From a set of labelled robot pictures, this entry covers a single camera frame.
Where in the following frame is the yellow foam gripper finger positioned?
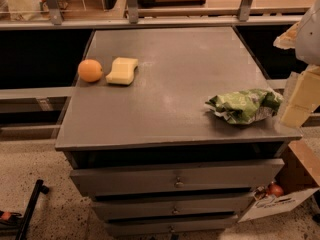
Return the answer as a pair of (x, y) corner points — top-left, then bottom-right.
(280, 65), (320, 128)

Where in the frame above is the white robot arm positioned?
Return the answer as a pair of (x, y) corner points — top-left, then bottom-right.
(273, 0), (320, 128)

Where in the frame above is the green jalapeno chip bag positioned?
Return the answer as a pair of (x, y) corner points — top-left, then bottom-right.
(206, 89), (283, 125)

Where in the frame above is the cardboard box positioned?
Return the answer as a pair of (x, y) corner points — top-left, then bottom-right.
(240, 140), (320, 222)

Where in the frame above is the red onion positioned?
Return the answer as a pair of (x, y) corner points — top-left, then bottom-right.
(268, 182), (284, 197)

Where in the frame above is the top grey drawer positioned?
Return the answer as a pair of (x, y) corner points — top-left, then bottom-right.
(70, 159), (284, 196)

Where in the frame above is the grey drawer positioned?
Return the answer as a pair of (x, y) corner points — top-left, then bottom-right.
(70, 159), (284, 196)
(106, 215), (238, 237)
(92, 193), (253, 220)

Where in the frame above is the middle grey drawer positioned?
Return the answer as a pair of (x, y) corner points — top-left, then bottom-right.
(92, 193), (253, 220)

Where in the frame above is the grey drawer cabinet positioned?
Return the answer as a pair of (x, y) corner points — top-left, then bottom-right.
(56, 27), (300, 236)

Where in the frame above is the bottom grey drawer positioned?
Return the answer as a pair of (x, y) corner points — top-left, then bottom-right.
(106, 215), (238, 237)

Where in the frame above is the yellow sponge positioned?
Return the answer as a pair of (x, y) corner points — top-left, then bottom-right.
(106, 57), (138, 85)

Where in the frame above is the orange fruit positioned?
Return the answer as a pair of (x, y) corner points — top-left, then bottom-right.
(78, 59), (103, 83)

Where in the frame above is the black metal stand leg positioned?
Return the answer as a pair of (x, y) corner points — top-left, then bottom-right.
(0, 179), (49, 240)

